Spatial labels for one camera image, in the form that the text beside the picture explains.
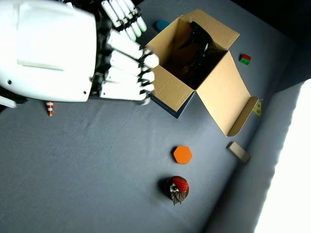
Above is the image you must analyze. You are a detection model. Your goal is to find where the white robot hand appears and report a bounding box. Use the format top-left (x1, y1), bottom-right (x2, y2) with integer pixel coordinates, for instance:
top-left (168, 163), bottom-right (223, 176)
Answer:
top-left (101, 0), bottom-right (148, 42)
top-left (0, 0), bottom-right (160, 109)

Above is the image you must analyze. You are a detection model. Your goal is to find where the brown glass spray bottle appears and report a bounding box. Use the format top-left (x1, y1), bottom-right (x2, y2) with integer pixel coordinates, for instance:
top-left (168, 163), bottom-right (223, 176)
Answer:
top-left (171, 21), bottom-right (221, 77)

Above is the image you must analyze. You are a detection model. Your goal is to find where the open cardboard box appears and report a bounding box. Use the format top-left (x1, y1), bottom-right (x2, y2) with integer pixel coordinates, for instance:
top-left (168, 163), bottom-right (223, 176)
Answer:
top-left (145, 9), bottom-right (259, 137)

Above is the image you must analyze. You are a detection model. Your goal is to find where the blue cylinder block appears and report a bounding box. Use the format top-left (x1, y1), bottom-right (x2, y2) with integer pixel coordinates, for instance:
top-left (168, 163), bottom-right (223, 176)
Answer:
top-left (155, 20), bottom-right (171, 32)

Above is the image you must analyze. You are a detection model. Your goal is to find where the red and green brick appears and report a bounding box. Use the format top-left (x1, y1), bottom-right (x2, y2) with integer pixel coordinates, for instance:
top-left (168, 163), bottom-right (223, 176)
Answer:
top-left (239, 53), bottom-right (252, 66)

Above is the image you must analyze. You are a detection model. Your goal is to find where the grey table cloth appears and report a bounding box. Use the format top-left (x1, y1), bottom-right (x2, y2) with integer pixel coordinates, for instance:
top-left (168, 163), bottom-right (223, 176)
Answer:
top-left (0, 0), bottom-right (304, 233)

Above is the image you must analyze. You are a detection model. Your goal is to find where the orange hexagon block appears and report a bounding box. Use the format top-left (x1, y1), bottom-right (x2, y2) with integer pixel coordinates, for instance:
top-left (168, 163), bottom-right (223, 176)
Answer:
top-left (173, 145), bottom-right (193, 165)

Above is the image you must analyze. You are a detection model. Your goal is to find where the yellow cheese toy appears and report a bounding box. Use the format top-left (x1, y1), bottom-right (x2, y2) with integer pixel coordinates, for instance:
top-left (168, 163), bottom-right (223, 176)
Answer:
top-left (252, 101), bottom-right (262, 117)

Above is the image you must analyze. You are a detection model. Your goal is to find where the beige wooden block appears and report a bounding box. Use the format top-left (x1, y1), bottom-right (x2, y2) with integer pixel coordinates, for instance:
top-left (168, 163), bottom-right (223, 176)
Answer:
top-left (227, 141), bottom-right (250, 164)

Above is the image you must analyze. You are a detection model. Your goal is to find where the chocolate strawberry cake toy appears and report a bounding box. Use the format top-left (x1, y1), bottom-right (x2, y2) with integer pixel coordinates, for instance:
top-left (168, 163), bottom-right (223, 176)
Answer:
top-left (163, 175), bottom-right (190, 206)

